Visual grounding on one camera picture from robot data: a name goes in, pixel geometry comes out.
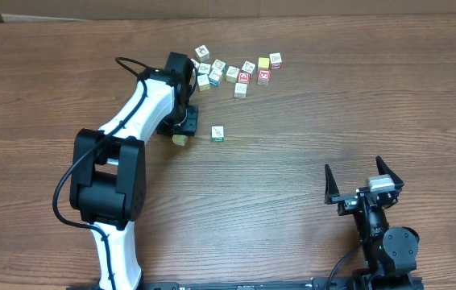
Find cardboard panel at back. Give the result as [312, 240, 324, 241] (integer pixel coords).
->
[0, 0, 456, 20]

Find soccer ball wooden block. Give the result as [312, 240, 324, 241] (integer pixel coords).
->
[190, 58, 200, 77]

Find far right white block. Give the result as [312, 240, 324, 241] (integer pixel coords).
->
[269, 52, 283, 69]

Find red face wooden block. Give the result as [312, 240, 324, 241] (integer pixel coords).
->
[237, 72, 251, 84]

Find white tilted picture block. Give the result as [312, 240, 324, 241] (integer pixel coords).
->
[242, 61, 255, 76]

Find green sided wooden block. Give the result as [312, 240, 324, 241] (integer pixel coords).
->
[211, 126, 225, 142]

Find sailboat blue wooden block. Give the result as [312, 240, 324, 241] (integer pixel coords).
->
[208, 68, 223, 87]

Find yellow sided gift block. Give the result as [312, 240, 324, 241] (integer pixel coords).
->
[197, 74, 211, 91]

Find top red picture block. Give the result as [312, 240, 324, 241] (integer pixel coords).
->
[195, 45, 210, 63]

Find red letter wooden block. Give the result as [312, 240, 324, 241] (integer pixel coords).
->
[257, 69, 271, 85]

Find lower white wooden block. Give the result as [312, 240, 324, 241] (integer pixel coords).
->
[234, 83, 247, 98]

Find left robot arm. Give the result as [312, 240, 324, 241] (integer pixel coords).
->
[62, 52, 198, 289]

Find ice cream wooden block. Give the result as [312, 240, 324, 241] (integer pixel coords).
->
[198, 63, 212, 75]

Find yellow top wooden block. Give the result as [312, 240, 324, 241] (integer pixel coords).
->
[258, 57, 270, 71]

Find letter L wooden block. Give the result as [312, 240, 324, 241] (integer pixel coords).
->
[172, 135, 189, 147]

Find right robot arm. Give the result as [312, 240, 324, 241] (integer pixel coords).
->
[324, 156, 424, 289]

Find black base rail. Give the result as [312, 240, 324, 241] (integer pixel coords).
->
[66, 278, 425, 290]

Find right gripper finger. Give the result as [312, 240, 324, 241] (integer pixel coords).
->
[375, 155, 404, 189]
[324, 164, 340, 205]

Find blue sided picture block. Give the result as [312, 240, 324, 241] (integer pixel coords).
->
[212, 59, 227, 73]

